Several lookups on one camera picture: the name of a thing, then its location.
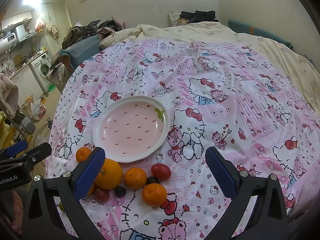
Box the pink cartoon cat bedsheet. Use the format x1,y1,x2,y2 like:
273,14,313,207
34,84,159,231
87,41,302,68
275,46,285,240
46,38,319,239

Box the dark clothes pile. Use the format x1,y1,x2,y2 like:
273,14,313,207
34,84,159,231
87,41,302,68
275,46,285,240
61,20,123,49

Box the hidden tangerine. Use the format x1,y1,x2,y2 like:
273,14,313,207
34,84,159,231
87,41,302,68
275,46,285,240
87,183,96,196

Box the dark grape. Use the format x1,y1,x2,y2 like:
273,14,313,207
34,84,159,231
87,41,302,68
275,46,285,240
146,176,160,185
114,186,126,198

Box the blue bed frame edge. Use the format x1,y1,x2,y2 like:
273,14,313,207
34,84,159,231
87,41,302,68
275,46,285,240
228,19,293,50

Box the small red tomato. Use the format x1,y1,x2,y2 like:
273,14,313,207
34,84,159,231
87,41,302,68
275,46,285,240
94,188,110,203

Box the large red tomato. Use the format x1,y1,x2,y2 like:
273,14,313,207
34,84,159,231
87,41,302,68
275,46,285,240
151,164,171,180

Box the large orange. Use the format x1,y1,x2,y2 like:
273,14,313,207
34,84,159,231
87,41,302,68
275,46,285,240
94,158,124,190

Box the pink strawberry pattern plate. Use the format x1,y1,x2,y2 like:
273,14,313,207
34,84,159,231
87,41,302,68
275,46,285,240
93,96,170,163

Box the white washing machine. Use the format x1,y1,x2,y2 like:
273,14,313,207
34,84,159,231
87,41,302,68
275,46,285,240
29,51,52,94

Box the small tangerine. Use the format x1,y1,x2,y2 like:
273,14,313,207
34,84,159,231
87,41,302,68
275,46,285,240
75,147,91,163

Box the beige plush jacket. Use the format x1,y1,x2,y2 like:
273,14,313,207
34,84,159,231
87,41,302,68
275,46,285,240
0,73,18,118

